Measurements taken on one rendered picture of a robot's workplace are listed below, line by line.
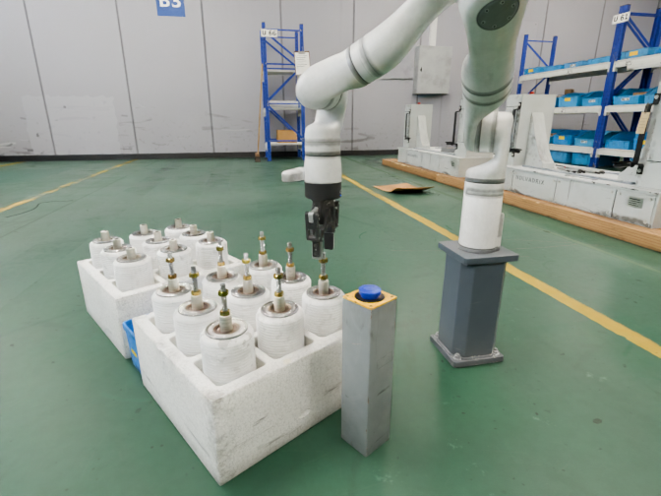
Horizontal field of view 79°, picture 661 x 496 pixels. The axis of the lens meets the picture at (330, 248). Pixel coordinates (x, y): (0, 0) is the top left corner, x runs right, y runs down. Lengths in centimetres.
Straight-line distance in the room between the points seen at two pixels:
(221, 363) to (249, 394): 7
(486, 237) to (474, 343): 28
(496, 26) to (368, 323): 48
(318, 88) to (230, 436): 62
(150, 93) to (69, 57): 117
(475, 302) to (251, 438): 61
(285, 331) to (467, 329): 51
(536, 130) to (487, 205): 255
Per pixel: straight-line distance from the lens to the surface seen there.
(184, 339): 85
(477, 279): 104
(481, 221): 103
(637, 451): 105
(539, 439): 99
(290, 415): 85
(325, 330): 87
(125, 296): 117
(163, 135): 726
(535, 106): 360
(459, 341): 112
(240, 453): 82
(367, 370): 74
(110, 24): 749
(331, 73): 75
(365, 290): 70
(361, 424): 82
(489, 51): 73
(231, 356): 74
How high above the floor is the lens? 61
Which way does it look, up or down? 18 degrees down
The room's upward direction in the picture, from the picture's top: straight up
